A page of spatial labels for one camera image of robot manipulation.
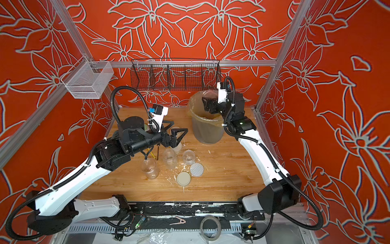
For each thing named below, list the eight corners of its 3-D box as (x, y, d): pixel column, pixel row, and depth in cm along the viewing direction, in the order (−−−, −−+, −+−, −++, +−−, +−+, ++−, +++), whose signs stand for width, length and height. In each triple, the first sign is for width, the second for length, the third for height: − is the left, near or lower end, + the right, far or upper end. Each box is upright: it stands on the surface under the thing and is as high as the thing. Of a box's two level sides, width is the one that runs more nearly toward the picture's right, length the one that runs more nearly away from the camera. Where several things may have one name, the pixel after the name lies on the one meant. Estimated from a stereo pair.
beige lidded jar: (181, 162, 92) (181, 157, 87) (186, 153, 96) (186, 148, 91) (191, 166, 90) (191, 162, 85) (196, 157, 94) (196, 152, 89)
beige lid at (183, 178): (176, 185, 83) (176, 184, 81) (177, 173, 88) (177, 172, 86) (190, 185, 83) (190, 184, 81) (190, 173, 88) (190, 172, 86)
